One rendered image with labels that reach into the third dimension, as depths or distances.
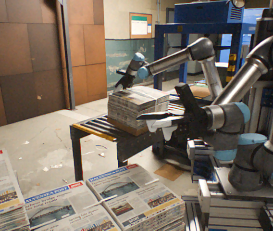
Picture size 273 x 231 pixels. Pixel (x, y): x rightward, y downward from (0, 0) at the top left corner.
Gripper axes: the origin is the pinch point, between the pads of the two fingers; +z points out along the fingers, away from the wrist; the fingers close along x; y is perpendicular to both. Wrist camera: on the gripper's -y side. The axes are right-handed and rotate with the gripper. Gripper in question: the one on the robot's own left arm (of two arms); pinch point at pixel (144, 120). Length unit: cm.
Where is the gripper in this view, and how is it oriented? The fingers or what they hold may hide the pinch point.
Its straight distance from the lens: 68.4
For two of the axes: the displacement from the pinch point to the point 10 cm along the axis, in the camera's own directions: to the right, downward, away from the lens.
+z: -9.3, 1.2, -3.4
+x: -3.5, -1.8, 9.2
